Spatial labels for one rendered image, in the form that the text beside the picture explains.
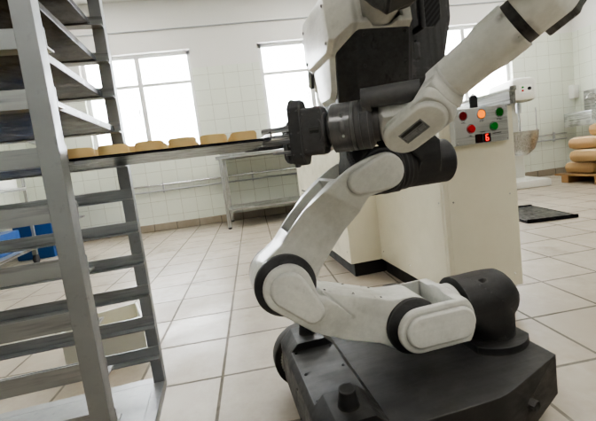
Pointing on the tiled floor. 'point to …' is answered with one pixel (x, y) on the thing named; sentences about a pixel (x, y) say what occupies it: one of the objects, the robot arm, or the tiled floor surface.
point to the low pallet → (576, 176)
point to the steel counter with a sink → (229, 186)
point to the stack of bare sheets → (527, 214)
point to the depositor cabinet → (371, 245)
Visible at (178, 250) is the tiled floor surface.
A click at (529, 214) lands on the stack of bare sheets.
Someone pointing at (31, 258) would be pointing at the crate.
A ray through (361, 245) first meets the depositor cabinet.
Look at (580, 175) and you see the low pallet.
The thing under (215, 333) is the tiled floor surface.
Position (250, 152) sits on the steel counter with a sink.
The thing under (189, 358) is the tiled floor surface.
